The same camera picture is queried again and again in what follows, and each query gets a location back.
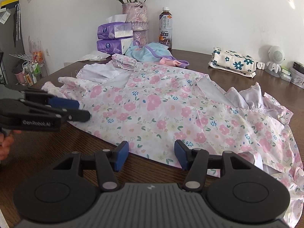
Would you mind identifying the crumpled white tissue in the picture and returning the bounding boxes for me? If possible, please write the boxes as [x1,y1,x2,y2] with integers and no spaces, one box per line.
[78,51,111,61]

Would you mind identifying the white letter ornament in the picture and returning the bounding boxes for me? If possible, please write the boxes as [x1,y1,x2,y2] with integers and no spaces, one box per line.
[256,61,265,70]

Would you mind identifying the oolong tea bottle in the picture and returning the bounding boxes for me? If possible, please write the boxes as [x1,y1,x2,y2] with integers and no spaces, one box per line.
[159,7,173,49]

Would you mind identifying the blue pink purple garment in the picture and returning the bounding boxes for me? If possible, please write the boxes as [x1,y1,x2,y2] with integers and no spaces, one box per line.
[125,42,189,68]

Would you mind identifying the lower purple tissue pack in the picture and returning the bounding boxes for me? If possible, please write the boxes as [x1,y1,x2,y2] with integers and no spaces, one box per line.
[96,38,133,55]

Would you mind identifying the folded cream blue-flower cloth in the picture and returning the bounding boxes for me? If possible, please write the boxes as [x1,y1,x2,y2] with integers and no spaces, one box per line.
[209,47,257,78]

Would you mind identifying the purple tissue pack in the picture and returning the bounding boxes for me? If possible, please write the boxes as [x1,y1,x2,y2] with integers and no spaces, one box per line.
[97,14,133,40]
[96,38,133,55]

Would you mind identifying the grey printed tin box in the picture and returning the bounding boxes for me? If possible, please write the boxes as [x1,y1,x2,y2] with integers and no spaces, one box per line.
[289,67,304,89]

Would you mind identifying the white robot figure speaker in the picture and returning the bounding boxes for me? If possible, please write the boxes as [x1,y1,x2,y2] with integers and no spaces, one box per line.
[264,46,285,78]

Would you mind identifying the upper purple tissue pack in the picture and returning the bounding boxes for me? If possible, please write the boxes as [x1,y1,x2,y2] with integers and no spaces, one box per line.
[97,14,133,40]

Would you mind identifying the left hand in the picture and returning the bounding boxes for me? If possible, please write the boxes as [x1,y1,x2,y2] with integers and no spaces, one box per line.
[0,130,21,161]

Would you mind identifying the purple textured vase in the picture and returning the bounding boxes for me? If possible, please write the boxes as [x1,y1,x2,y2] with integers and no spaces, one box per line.
[122,2,149,46]

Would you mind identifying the black charger block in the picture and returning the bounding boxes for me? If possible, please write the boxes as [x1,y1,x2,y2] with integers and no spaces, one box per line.
[293,62,304,74]

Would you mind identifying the pink floral child dress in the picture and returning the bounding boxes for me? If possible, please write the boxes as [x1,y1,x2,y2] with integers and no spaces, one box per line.
[43,54,303,227]

